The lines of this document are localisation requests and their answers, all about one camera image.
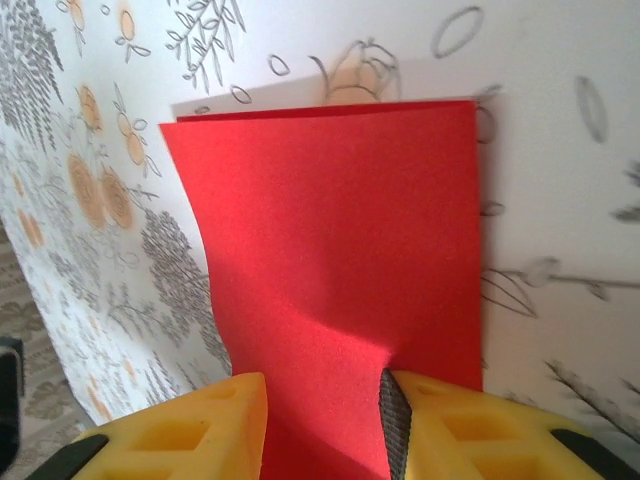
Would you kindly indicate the red square paper sheet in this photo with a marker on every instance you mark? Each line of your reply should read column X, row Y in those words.
column 330, row 225

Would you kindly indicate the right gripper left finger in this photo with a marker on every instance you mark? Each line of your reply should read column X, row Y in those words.
column 200, row 440

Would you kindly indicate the floral patterned table mat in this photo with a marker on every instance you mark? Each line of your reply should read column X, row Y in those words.
column 550, row 175

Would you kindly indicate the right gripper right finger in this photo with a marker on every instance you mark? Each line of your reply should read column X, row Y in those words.
column 475, row 440

